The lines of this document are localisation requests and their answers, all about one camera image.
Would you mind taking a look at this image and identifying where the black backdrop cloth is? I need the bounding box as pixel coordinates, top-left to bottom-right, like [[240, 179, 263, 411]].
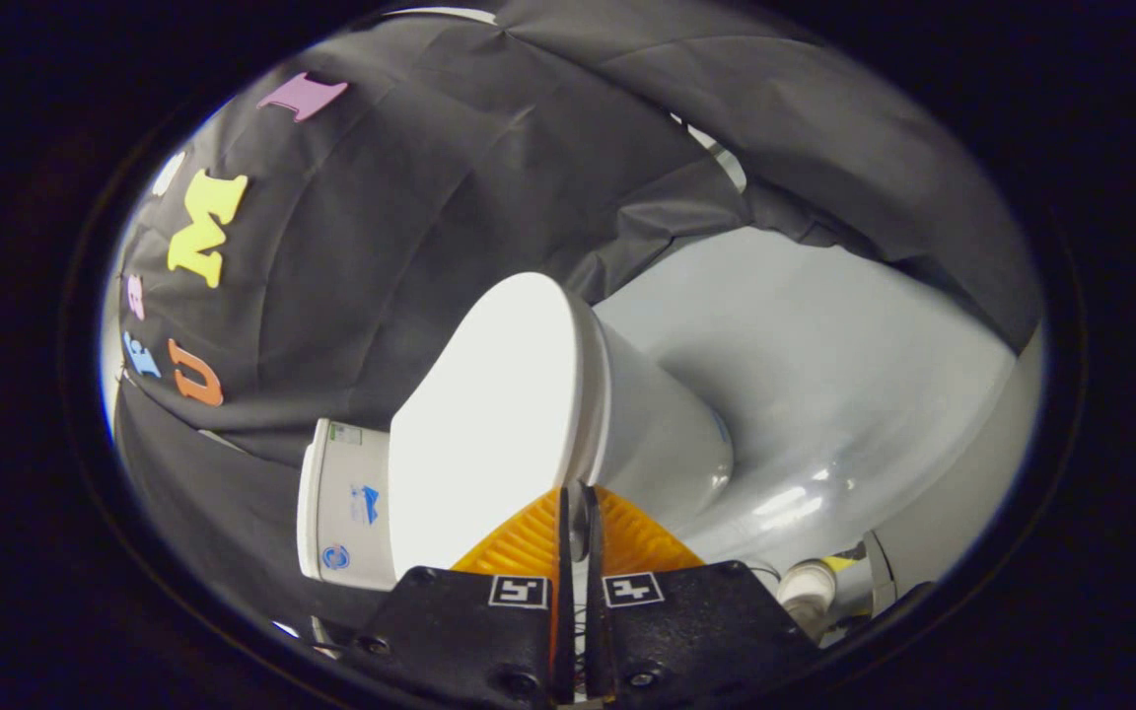
[[109, 0, 1042, 632]]

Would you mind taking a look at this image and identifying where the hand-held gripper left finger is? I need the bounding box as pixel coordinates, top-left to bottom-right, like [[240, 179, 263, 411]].
[[341, 486, 576, 706]]

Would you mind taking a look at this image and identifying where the white toilet lid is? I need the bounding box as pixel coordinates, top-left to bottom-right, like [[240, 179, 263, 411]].
[[389, 272, 597, 583]]

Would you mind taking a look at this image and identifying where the white toilet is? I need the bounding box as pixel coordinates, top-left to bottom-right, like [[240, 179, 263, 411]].
[[297, 291, 735, 593]]

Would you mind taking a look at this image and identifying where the white plastic tube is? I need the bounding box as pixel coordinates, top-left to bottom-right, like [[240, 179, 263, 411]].
[[777, 558, 837, 634]]

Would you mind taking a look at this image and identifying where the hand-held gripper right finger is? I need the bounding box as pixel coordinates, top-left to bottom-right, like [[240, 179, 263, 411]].
[[582, 486, 821, 704]]

